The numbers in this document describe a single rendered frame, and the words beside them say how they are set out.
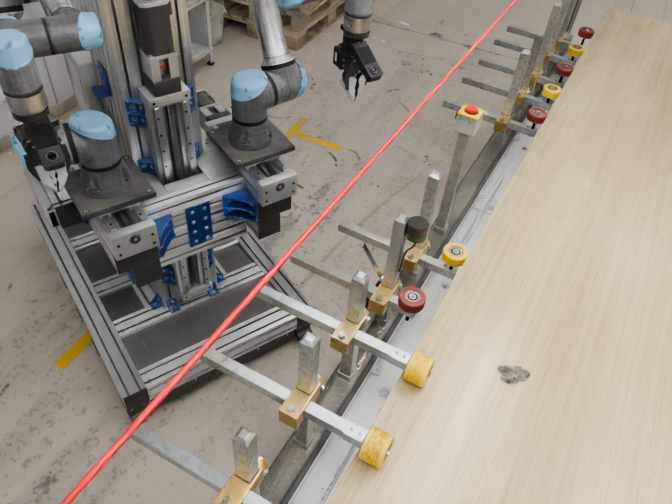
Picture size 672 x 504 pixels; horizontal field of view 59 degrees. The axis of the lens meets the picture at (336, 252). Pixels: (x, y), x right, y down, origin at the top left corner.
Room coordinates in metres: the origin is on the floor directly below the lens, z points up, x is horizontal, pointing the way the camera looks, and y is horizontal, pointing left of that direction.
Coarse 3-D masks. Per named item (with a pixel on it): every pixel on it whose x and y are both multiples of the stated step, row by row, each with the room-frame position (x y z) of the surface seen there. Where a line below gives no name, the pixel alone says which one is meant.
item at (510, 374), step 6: (498, 366) 0.94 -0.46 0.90; (504, 366) 0.93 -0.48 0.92; (510, 366) 0.94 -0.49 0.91; (516, 366) 0.94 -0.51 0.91; (504, 372) 0.92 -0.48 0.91; (510, 372) 0.92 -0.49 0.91; (516, 372) 0.92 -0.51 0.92; (522, 372) 0.92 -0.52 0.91; (528, 372) 0.93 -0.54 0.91; (504, 378) 0.90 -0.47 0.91; (510, 378) 0.90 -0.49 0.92; (516, 378) 0.90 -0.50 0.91; (522, 378) 0.91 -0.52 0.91; (516, 384) 0.89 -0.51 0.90
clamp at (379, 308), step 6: (378, 288) 1.21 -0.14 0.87; (384, 288) 1.21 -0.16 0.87; (396, 288) 1.22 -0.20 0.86; (378, 294) 1.19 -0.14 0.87; (384, 294) 1.19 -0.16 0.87; (390, 294) 1.19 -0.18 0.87; (372, 300) 1.16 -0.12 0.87; (384, 300) 1.17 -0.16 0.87; (372, 306) 1.16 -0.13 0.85; (378, 306) 1.15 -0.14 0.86; (384, 306) 1.15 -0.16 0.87; (378, 312) 1.15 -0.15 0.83; (384, 312) 1.16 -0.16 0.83
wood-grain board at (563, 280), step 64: (640, 64) 2.84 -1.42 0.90; (576, 128) 2.19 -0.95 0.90; (640, 128) 2.24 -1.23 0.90; (512, 192) 1.71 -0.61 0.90; (576, 192) 1.75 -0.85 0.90; (640, 192) 1.78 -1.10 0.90; (512, 256) 1.38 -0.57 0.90; (576, 256) 1.41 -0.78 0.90; (640, 256) 1.44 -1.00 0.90; (448, 320) 1.09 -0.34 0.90; (512, 320) 1.11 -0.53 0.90; (576, 320) 1.13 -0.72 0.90; (640, 320) 1.16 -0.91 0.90; (448, 384) 0.87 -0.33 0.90; (512, 384) 0.89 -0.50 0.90; (576, 384) 0.91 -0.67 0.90; (640, 384) 0.93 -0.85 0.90; (448, 448) 0.69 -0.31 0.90; (512, 448) 0.71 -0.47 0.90; (576, 448) 0.73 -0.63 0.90; (640, 448) 0.74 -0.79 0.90
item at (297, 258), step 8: (296, 256) 1.32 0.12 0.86; (304, 256) 1.33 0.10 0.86; (296, 264) 1.31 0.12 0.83; (304, 264) 1.30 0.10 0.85; (312, 264) 1.30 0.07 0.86; (320, 264) 1.30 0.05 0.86; (320, 272) 1.28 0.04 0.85; (328, 272) 1.27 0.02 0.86; (336, 272) 1.27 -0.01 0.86; (336, 280) 1.25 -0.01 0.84; (344, 280) 1.24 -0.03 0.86; (368, 288) 1.22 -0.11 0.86; (376, 288) 1.22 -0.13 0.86; (368, 296) 1.20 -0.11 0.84; (392, 296) 1.19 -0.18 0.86; (392, 304) 1.17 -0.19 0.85; (400, 312) 1.16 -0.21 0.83
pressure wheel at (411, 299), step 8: (408, 288) 1.19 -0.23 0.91; (416, 288) 1.19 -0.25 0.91; (400, 296) 1.16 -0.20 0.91; (408, 296) 1.16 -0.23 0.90; (416, 296) 1.16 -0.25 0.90; (424, 296) 1.16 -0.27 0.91; (400, 304) 1.14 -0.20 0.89; (408, 304) 1.13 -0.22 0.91; (416, 304) 1.13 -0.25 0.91; (424, 304) 1.15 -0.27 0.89; (408, 312) 1.12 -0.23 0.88; (416, 312) 1.12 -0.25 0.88; (408, 320) 1.16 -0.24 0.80
